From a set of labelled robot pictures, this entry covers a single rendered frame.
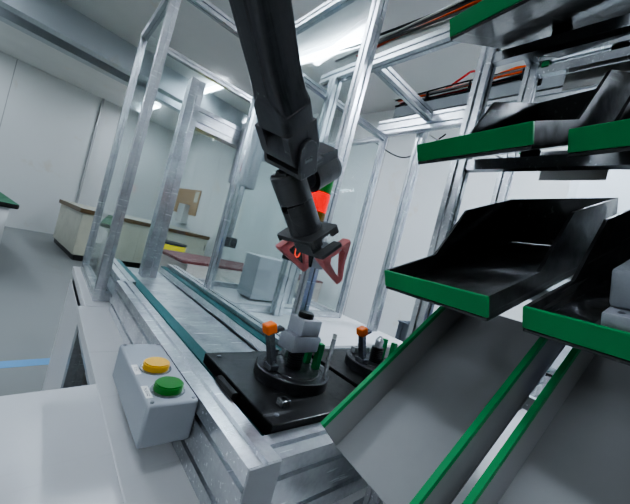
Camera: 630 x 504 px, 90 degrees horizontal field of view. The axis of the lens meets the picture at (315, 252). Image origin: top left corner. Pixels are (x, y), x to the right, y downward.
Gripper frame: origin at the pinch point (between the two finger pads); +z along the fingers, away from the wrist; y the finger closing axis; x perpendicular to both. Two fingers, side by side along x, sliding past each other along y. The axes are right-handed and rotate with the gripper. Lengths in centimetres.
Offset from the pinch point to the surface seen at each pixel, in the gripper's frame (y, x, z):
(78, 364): 70, 50, 22
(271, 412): -9.4, 21.7, 7.8
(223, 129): 106, -43, -25
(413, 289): -24.4, 4.7, -7.6
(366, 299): 237, -213, 255
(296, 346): -2.2, 11.2, 8.2
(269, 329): -1.0, 13.9, 2.4
